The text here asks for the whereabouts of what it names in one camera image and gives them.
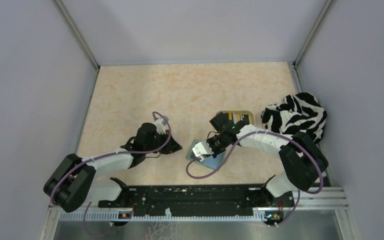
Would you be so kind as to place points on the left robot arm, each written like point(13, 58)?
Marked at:
point(76, 180)

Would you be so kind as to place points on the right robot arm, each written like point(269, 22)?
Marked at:
point(302, 160)

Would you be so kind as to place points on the aluminium frame rail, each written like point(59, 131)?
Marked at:
point(330, 198)

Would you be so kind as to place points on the cream oval card tray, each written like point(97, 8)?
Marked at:
point(248, 116)

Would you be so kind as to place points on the green card holder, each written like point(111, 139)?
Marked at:
point(210, 162)

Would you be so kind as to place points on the zebra striped cloth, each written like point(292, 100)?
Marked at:
point(299, 112)

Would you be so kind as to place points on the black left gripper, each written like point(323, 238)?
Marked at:
point(172, 145)

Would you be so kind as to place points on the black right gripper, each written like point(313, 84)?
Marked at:
point(216, 153)

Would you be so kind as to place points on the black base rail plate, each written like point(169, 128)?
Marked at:
point(228, 200)

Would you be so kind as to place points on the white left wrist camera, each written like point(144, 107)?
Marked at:
point(161, 124)

